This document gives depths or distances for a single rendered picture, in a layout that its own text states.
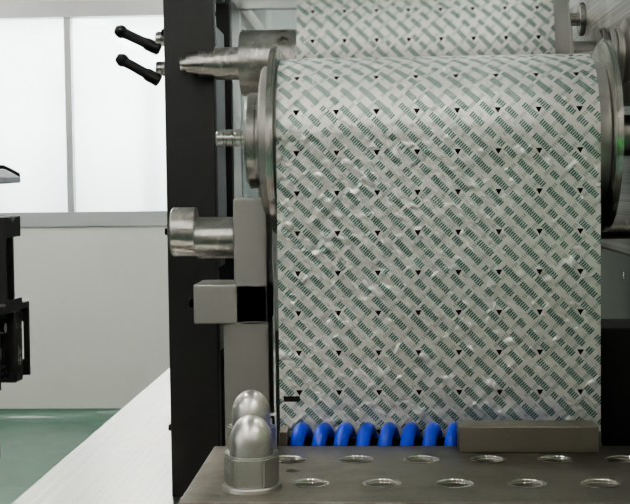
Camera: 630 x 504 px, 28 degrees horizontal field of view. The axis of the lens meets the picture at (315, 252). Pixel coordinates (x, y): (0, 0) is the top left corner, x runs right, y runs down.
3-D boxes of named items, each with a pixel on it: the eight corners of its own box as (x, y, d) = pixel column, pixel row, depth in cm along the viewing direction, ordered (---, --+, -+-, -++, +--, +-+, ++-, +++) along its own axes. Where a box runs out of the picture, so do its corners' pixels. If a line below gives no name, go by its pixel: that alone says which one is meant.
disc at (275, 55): (263, 207, 89) (280, 254, 104) (270, 207, 89) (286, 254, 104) (266, 13, 93) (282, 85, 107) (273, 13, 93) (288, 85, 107)
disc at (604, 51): (622, 203, 88) (588, 251, 102) (629, 203, 88) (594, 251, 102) (611, 6, 91) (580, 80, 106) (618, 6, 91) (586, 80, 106)
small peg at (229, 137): (214, 143, 99) (217, 149, 101) (250, 142, 99) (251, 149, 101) (215, 126, 100) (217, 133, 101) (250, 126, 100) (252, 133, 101)
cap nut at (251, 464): (225, 480, 79) (224, 409, 78) (284, 480, 78) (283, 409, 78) (218, 495, 75) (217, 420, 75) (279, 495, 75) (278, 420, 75)
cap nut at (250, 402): (228, 449, 88) (227, 385, 88) (280, 449, 88) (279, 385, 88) (221, 460, 85) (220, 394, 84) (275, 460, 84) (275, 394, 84)
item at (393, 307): (280, 443, 93) (277, 194, 92) (599, 442, 92) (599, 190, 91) (280, 444, 93) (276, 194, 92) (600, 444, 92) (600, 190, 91)
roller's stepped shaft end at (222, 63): (183, 82, 125) (182, 49, 125) (243, 81, 124) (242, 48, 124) (178, 79, 122) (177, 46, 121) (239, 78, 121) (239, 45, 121)
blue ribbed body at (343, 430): (291, 464, 93) (290, 417, 93) (585, 464, 92) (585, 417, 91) (287, 475, 89) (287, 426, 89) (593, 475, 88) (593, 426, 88)
